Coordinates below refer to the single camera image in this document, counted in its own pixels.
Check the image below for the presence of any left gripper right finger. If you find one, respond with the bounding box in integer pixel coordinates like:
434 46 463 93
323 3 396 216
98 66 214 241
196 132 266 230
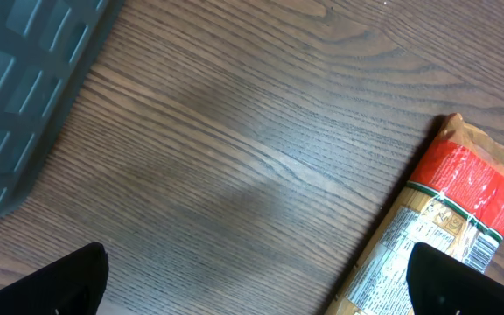
406 242 504 315

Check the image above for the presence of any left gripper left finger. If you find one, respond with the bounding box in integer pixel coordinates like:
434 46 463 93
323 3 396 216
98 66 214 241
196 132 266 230
0 242 109 315

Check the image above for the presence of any brown biscuit packet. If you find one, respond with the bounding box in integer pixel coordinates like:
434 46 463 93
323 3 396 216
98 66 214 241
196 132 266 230
327 113 504 315

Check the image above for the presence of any grey plastic mesh basket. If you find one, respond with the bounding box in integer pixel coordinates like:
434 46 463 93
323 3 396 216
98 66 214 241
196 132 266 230
0 0 124 218

